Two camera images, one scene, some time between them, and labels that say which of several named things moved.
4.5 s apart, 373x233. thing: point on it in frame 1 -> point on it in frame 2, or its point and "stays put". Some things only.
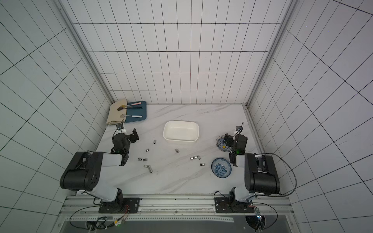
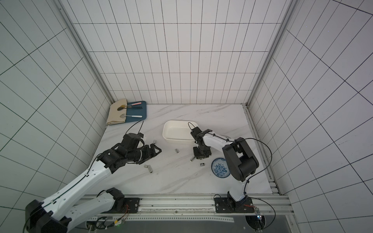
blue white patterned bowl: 221,167 stays put
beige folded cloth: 114,114 stays put
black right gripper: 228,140 -> 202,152
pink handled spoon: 134,104 stays put
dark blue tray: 136,110 stays put
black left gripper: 131,136 -> 147,155
